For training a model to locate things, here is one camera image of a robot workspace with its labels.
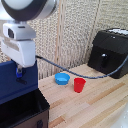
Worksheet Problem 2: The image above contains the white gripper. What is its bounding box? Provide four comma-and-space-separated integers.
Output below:
0, 35, 37, 85

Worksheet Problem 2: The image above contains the black fabric storage bin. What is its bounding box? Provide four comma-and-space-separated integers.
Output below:
0, 89, 51, 128

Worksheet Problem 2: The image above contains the blue bowl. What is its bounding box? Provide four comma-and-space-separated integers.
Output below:
54, 72, 71, 86

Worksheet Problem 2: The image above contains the red cup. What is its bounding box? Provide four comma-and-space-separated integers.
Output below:
73, 77, 87, 94

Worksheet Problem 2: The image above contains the black hard case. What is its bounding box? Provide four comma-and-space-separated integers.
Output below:
87, 29, 128, 80

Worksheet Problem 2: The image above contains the white item on case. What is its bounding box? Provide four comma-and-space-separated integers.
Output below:
107, 27, 128, 36

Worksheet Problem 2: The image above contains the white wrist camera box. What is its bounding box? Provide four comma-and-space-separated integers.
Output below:
2, 21, 37, 42

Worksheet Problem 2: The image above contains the dark robot cable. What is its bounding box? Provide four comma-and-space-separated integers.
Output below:
35, 54, 128, 80

